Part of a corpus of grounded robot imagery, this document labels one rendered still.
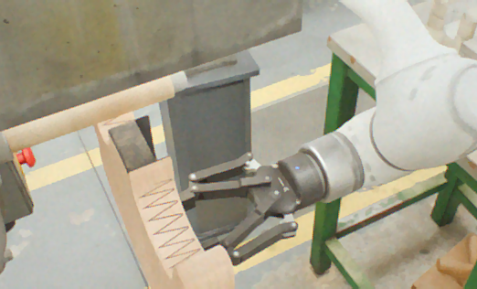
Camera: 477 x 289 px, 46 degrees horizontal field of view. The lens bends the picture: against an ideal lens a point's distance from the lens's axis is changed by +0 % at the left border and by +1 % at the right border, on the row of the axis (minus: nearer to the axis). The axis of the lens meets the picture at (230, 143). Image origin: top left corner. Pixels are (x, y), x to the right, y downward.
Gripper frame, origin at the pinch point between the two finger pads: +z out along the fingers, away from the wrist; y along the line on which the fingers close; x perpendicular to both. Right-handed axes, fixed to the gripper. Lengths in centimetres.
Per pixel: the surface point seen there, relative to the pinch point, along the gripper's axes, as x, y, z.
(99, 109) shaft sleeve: 20.1, 7.1, 4.8
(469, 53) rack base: -7, 13, -64
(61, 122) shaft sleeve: 20.2, 7.1, 8.8
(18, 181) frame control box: -8.5, 23.3, 17.1
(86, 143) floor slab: -126, 117, -3
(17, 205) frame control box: -13.0, 22.3, 18.8
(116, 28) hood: 40.1, -3.9, 4.0
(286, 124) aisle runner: -121, 86, -82
